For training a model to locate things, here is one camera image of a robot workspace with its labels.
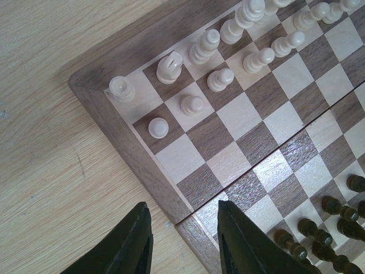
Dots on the white bishop piece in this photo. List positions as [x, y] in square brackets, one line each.
[204, 48]

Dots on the dark bishop piece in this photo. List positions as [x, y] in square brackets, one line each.
[351, 230]

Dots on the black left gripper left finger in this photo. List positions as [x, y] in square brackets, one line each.
[127, 248]

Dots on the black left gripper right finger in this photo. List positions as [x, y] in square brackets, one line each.
[244, 248]

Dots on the white knight piece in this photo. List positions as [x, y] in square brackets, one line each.
[169, 68]

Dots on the wooden chessboard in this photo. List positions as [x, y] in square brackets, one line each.
[275, 142]

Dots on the white chess pawn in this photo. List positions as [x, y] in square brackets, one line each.
[158, 128]
[219, 80]
[254, 62]
[191, 105]
[305, 19]
[282, 46]

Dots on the dark pawn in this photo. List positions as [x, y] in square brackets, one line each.
[356, 183]
[286, 241]
[309, 228]
[333, 206]

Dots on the white queen piece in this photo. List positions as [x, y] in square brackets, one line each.
[247, 14]

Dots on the white rook piece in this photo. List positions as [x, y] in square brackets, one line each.
[121, 89]

